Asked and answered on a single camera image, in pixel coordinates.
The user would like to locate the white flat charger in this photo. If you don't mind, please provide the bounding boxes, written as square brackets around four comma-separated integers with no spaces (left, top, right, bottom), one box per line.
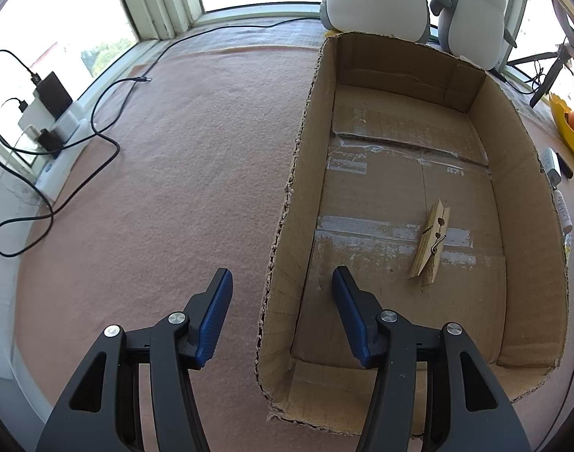
[18,99,57,137]

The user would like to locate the white power adapter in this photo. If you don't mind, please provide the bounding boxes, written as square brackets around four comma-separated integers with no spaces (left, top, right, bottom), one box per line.
[538,147,563,189]

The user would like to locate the long black cable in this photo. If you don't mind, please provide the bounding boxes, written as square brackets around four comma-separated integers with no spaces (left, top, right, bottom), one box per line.
[143,16,321,78]

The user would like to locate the white tube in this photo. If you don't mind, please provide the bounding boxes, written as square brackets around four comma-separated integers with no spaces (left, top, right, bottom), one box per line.
[553,188,574,235]

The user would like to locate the black tripod stand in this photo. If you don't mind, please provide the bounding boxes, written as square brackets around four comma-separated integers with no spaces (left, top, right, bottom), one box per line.
[505,42,574,108]

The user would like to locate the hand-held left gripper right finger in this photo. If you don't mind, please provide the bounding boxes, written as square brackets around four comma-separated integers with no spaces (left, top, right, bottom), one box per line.
[332,266,532,452]

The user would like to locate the black cable with loose plug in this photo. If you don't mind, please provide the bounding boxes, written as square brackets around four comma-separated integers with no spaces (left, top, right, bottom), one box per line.
[0,75,153,259]

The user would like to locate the yellow fruit bowl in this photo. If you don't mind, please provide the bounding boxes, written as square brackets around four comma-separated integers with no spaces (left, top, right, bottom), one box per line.
[549,93,574,166]

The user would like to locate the wooden clothespin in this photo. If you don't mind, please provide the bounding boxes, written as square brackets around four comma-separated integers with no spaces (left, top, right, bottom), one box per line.
[407,199,452,288]

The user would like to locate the grey striped cloth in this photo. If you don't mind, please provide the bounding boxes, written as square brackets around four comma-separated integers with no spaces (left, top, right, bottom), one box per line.
[150,16,335,57]

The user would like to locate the small black plug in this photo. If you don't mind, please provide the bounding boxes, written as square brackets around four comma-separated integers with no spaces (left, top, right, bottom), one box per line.
[37,128,64,158]

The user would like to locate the small penguin plush toy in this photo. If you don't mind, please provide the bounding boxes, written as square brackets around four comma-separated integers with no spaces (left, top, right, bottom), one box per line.
[430,0,518,71]

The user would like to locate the black power bank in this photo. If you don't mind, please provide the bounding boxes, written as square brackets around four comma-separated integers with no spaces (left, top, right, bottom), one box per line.
[35,72,74,118]

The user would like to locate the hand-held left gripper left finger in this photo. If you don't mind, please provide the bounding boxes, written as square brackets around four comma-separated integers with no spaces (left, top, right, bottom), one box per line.
[35,267,234,452]

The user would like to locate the cardboard box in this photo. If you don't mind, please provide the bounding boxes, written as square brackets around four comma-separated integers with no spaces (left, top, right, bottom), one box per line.
[255,31,570,436]

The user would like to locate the white plug adapter block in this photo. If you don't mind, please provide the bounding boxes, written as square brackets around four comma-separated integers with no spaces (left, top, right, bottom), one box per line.
[56,104,87,139]

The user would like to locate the pink felt mat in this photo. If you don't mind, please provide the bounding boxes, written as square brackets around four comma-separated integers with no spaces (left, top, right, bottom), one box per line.
[11,21,574,452]

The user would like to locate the white power strip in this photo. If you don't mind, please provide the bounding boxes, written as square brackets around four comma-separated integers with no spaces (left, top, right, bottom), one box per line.
[33,115,96,199]

